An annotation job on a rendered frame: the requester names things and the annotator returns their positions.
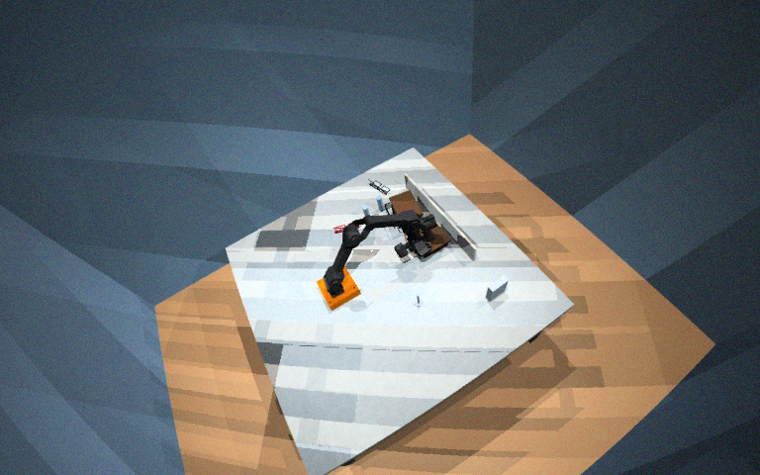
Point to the grey flat rectangular panel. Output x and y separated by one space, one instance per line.
469 248

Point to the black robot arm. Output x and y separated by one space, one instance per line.
410 223

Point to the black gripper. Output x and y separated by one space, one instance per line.
401 249

